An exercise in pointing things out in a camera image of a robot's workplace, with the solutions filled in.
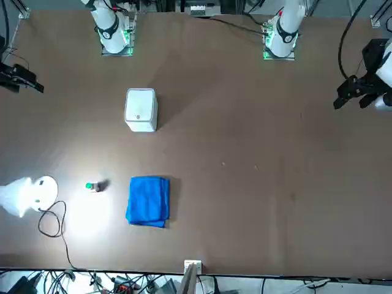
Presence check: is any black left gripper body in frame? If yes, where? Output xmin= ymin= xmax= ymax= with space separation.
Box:
xmin=355 ymin=39 xmax=389 ymax=91

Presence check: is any white desk lamp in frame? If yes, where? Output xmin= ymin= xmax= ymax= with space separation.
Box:
xmin=0 ymin=175 xmax=59 ymax=219

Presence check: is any green push button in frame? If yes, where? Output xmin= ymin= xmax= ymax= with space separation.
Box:
xmin=85 ymin=180 xmax=107 ymax=194

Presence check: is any white box appliance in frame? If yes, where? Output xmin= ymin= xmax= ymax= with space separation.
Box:
xmin=124 ymin=88 xmax=159 ymax=133

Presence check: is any folded blue cloth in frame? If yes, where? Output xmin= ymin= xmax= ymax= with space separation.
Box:
xmin=125 ymin=175 xmax=171 ymax=228

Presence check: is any black power adapter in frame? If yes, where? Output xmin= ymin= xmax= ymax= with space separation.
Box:
xmin=4 ymin=274 xmax=42 ymax=294

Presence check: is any black device red display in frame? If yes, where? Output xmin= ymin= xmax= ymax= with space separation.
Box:
xmin=111 ymin=275 xmax=138 ymax=294

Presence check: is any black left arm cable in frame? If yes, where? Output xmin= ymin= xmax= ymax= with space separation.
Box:
xmin=337 ymin=0 xmax=368 ymax=81

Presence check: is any black table cable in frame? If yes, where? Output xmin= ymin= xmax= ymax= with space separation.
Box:
xmin=208 ymin=17 xmax=267 ymax=35

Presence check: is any black lamp cable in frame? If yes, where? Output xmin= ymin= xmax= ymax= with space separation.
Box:
xmin=38 ymin=200 xmax=90 ymax=272

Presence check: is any white wall socket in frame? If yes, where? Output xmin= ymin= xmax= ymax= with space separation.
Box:
xmin=184 ymin=259 xmax=203 ymax=273

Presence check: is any grey metal post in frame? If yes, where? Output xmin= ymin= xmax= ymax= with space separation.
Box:
xmin=179 ymin=262 xmax=198 ymax=294

